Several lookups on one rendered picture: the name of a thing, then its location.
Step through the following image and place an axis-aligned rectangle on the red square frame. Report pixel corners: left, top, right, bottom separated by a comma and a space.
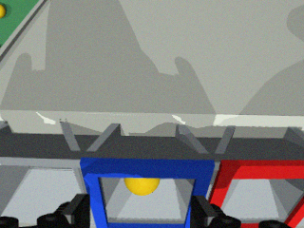
208, 160, 304, 228

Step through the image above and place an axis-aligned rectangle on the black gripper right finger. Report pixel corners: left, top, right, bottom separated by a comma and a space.
190, 196, 292, 228

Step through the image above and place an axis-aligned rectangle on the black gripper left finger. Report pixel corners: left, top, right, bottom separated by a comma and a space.
0, 194, 90, 228

